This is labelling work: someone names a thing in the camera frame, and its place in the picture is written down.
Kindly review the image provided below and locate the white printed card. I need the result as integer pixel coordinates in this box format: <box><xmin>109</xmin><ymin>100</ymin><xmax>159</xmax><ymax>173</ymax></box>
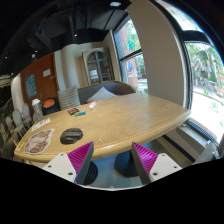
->
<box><xmin>31</xmin><ymin>117</ymin><xmax>51</xmax><ymax>132</ymax></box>

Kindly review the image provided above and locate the black computer mouse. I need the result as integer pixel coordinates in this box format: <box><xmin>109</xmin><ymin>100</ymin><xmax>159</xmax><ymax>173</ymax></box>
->
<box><xmin>60</xmin><ymin>128</ymin><xmax>83</xmax><ymax>144</ymax></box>

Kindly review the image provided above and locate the white cushion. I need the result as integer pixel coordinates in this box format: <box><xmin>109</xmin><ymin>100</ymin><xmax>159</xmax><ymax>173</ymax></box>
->
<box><xmin>87</xmin><ymin>87</ymin><xmax>116</xmax><ymax>103</ymax></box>

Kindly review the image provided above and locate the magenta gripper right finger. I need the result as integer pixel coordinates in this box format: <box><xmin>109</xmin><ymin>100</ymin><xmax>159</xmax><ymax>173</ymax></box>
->
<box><xmin>130</xmin><ymin>141</ymin><xmax>183</xmax><ymax>185</ymax></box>

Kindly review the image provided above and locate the white small tube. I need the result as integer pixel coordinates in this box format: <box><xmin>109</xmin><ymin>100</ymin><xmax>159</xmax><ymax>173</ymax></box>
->
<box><xmin>89</xmin><ymin>101</ymin><xmax>97</xmax><ymax>110</ymax></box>

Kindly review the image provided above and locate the orange black stool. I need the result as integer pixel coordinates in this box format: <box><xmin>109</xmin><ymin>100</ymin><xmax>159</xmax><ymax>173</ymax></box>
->
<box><xmin>42</xmin><ymin>98</ymin><xmax>59</xmax><ymax>115</ymax></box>

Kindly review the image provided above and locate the dark small box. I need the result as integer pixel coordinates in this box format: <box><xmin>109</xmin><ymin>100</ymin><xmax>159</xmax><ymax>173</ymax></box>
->
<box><xmin>68</xmin><ymin>108</ymin><xmax>79</xmax><ymax>115</ymax></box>

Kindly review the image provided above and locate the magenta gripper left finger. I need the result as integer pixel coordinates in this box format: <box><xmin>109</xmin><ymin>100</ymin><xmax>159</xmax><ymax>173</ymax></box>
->
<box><xmin>42</xmin><ymin>141</ymin><xmax>95</xmax><ymax>185</ymax></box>

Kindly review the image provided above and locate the grey sofa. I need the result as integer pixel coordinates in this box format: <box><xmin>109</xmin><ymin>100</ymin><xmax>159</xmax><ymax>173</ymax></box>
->
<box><xmin>78</xmin><ymin>81</ymin><xmax>135</xmax><ymax>104</ymax></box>

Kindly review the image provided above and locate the arched glass cabinet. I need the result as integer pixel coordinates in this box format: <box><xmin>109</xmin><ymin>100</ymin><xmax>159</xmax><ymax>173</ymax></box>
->
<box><xmin>82</xmin><ymin>47</ymin><xmax>114</xmax><ymax>85</ymax></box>

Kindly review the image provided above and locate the striped cushion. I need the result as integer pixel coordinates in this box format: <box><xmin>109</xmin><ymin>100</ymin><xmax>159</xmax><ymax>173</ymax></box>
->
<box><xmin>57</xmin><ymin>86</ymin><xmax>80</xmax><ymax>110</ymax></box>

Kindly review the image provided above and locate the black round table base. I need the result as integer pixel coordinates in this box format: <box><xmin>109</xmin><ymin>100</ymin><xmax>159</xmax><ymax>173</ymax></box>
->
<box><xmin>114</xmin><ymin>151</ymin><xmax>138</xmax><ymax>177</ymax></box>
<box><xmin>83</xmin><ymin>162</ymin><xmax>98</xmax><ymax>185</ymax></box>

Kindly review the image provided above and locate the blue wall poster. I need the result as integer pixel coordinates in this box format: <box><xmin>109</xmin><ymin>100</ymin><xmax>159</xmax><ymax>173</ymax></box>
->
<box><xmin>25</xmin><ymin>74</ymin><xmax>37</xmax><ymax>98</ymax></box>

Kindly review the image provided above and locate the teal small packet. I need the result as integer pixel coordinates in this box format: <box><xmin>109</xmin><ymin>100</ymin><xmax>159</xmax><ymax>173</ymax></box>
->
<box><xmin>74</xmin><ymin>111</ymin><xmax>86</xmax><ymax>117</ymax></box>

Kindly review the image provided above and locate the clear water bottle white lid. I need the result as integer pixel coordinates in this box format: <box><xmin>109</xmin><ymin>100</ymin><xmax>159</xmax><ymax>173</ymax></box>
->
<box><xmin>32</xmin><ymin>99</ymin><xmax>44</xmax><ymax>121</ymax></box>

